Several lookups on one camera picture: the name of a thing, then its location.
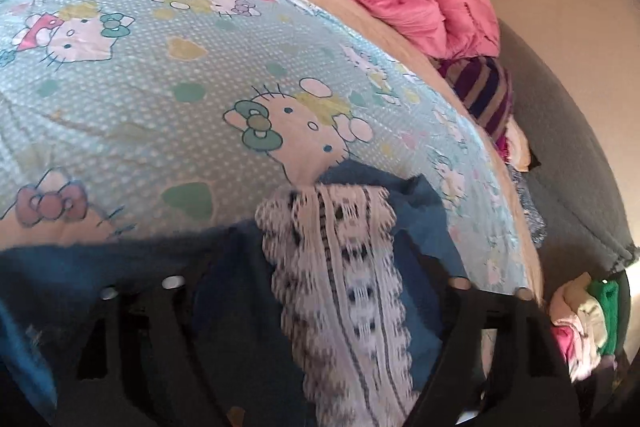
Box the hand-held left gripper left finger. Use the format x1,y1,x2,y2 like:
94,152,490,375
54,226,247,427

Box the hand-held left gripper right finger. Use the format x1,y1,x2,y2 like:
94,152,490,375
394,231,582,427

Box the denim pants with lace hem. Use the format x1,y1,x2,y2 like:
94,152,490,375
0,157,472,427

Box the blue patterned cloth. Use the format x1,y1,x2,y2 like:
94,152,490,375
509,167,549,249

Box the cream cloth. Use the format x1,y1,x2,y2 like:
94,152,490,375
504,122,532,171

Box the pile of colourful clothes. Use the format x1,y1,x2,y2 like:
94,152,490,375
549,272,608,383

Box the purple striped cloth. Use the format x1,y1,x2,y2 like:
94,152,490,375
439,56,514,148

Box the grey padded headboard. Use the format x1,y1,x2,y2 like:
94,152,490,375
497,19,640,275

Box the cartoon printed blanket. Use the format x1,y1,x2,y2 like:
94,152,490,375
0,0,532,294

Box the green cloth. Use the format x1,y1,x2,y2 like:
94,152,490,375
587,278,622,358

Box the pink folded quilt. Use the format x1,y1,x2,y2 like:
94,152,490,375
399,0,502,64

